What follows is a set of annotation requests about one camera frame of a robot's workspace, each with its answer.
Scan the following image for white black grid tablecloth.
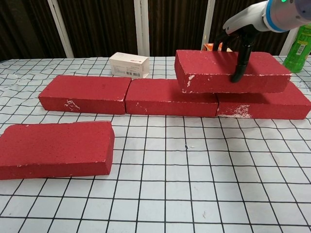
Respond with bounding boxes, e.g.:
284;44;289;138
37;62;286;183
0;55;311;233

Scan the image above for red foam brick pitted surface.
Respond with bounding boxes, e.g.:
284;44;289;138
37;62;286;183
0;120;115;181

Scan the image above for white frame post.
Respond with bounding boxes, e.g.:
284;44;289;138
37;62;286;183
279;26;301;56
133;0;150;57
201;0;216;50
47;0;74;58

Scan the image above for red brick chipped white edges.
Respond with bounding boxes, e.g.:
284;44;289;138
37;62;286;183
174;49;292;94

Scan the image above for green drink bottle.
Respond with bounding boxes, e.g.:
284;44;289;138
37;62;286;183
283;23;311;74

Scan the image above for orange snack box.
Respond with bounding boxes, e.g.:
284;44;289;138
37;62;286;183
202;42;233;52

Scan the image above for red foam brick scratched face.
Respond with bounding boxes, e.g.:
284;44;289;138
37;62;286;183
38;74;132;116

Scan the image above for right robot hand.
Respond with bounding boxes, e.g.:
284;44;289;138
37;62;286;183
213;1;268;83

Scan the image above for red foam brick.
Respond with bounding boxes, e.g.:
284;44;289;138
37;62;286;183
124;78;219;117

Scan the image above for red brick large white patch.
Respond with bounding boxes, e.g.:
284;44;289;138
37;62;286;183
216;81;311;120

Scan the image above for small white carton box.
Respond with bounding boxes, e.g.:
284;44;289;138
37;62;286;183
108;52;150;79

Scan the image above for dark brown curtain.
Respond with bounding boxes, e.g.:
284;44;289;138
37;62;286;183
0;0;311;61

